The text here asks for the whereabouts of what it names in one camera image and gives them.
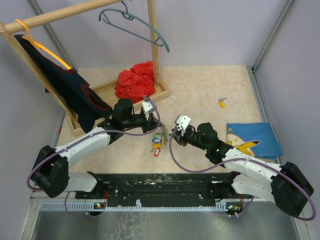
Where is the black base frame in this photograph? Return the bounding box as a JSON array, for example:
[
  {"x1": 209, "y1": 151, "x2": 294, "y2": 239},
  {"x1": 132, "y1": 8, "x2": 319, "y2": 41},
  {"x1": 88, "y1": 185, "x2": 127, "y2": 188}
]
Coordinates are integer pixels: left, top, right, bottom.
[{"x1": 74, "y1": 170, "x2": 253, "y2": 208}]

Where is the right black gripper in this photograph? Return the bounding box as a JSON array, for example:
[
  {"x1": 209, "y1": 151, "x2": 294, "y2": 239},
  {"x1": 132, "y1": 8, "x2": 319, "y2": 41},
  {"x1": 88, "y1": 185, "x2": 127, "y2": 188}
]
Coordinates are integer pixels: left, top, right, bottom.
[{"x1": 169, "y1": 126, "x2": 209, "y2": 152}]

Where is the wooden clothes rack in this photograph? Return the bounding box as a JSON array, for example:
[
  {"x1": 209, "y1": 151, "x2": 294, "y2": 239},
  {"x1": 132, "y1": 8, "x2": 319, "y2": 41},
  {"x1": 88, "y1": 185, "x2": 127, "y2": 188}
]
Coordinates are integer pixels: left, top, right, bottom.
[{"x1": 0, "y1": 0, "x2": 170, "y2": 137}]

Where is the blue folded cloth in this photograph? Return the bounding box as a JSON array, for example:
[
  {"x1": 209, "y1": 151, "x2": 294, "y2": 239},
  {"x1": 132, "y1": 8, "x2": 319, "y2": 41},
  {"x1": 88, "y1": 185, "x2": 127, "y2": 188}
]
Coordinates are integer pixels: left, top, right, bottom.
[{"x1": 226, "y1": 122, "x2": 283, "y2": 160}]

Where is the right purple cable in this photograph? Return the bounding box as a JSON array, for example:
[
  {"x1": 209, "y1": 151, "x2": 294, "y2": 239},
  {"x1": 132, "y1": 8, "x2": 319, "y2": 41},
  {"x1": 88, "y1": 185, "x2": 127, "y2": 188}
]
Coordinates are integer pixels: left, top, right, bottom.
[{"x1": 169, "y1": 126, "x2": 317, "y2": 221}]

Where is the blue key tag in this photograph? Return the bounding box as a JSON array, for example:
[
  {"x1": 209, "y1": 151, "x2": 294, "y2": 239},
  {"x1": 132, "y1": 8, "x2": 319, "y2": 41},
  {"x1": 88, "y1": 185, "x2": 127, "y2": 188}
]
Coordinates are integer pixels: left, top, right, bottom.
[{"x1": 152, "y1": 138, "x2": 162, "y2": 144}]

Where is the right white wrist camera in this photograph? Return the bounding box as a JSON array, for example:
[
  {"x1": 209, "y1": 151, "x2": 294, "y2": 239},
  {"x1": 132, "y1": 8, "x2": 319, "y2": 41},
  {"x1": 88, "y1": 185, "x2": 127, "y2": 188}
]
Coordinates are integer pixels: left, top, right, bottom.
[{"x1": 174, "y1": 114, "x2": 191, "y2": 135}]

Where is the green key tag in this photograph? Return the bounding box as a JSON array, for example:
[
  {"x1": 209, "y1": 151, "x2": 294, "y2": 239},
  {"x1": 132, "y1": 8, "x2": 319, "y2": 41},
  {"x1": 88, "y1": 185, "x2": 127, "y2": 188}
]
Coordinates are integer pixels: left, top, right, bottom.
[{"x1": 153, "y1": 133, "x2": 162, "y2": 139}]

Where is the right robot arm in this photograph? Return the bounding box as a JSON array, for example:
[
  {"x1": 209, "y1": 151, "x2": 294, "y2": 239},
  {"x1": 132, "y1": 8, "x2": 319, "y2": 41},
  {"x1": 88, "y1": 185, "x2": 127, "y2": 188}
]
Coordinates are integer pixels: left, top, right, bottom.
[{"x1": 169, "y1": 122, "x2": 317, "y2": 221}]

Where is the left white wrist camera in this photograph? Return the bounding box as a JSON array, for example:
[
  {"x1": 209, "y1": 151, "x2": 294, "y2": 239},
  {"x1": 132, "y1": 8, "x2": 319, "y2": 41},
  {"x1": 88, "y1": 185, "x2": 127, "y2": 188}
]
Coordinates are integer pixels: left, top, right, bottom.
[{"x1": 142, "y1": 99, "x2": 158, "y2": 119}]

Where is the purple cable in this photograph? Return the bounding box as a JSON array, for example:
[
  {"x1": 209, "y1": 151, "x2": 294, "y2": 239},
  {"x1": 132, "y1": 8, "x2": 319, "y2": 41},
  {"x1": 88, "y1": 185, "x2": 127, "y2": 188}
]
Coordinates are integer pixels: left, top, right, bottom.
[
  {"x1": 169, "y1": 126, "x2": 317, "y2": 221},
  {"x1": 26, "y1": 96, "x2": 161, "y2": 220}
]

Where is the red key tag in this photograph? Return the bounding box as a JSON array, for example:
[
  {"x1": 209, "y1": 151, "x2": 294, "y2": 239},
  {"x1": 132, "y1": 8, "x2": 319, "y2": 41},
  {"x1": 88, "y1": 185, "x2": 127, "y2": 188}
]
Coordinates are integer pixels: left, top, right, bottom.
[{"x1": 153, "y1": 148, "x2": 161, "y2": 157}]

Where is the teal clothes hanger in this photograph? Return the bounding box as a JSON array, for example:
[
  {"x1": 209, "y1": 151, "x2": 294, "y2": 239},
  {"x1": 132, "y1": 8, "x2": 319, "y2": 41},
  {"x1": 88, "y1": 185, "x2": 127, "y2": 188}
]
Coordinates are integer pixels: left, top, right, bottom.
[{"x1": 98, "y1": 0, "x2": 171, "y2": 53}]

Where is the dark navy garment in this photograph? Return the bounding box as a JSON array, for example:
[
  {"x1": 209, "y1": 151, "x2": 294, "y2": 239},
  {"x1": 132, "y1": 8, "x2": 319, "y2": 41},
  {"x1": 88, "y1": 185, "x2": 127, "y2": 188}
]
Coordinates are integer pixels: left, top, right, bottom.
[{"x1": 14, "y1": 34, "x2": 113, "y2": 133}]

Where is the metal numbered key organiser ring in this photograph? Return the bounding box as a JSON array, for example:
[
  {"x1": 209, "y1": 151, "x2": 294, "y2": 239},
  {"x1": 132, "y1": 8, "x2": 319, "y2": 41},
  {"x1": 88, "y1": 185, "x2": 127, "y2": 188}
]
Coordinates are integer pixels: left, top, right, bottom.
[{"x1": 149, "y1": 122, "x2": 170, "y2": 153}]

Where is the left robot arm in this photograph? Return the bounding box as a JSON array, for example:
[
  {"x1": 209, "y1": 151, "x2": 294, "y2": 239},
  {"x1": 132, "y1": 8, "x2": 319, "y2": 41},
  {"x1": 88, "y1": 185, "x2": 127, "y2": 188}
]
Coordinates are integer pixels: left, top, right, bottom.
[{"x1": 26, "y1": 96, "x2": 162, "y2": 199}]

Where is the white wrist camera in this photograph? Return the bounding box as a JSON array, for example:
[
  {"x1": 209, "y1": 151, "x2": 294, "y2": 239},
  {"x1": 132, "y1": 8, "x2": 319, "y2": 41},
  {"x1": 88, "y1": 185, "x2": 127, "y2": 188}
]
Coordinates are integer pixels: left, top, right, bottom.
[
  {"x1": 142, "y1": 99, "x2": 158, "y2": 119},
  {"x1": 174, "y1": 114, "x2": 191, "y2": 135}
]

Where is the yellow clothes hanger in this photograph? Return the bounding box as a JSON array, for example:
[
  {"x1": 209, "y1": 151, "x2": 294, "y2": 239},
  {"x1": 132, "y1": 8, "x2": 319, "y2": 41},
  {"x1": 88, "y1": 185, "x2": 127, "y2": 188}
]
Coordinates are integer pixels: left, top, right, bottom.
[{"x1": 15, "y1": 18, "x2": 72, "y2": 70}]

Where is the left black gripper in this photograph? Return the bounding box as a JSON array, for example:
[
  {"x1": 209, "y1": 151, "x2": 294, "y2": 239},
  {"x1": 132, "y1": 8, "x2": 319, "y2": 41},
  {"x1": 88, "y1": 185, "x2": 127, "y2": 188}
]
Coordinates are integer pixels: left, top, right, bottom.
[{"x1": 123, "y1": 112, "x2": 163, "y2": 135}]

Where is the red crumpled cloth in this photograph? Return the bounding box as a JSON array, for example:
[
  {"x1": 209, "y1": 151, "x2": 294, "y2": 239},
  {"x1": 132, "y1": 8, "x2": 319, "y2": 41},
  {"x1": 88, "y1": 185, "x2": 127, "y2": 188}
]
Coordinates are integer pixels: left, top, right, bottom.
[{"x1": 115, "y1": 61, "x2": 156, "y2": 104}]

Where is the key with yellow tag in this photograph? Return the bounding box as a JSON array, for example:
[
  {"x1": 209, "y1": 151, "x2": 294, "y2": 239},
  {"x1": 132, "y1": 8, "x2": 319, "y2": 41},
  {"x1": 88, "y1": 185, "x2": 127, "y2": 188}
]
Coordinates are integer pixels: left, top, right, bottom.
[{"x1": 218, "y1": 97, "x2": 227, "y2": 108}]

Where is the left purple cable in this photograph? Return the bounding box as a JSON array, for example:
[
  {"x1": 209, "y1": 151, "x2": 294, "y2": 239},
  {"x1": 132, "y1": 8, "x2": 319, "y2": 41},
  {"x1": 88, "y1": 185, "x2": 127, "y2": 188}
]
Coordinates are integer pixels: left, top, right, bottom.
[{"x1": 26, "y1": 96, "x2": 161, "y2": 220}]

